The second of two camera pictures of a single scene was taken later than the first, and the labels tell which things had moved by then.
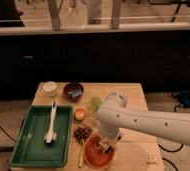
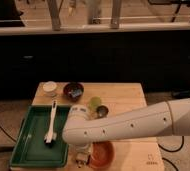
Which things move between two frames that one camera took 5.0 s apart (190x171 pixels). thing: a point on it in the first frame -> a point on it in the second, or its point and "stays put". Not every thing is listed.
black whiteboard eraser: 109,149 -> 84,162
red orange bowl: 96,155 stays put
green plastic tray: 30,150 stays put
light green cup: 95,102 stays put
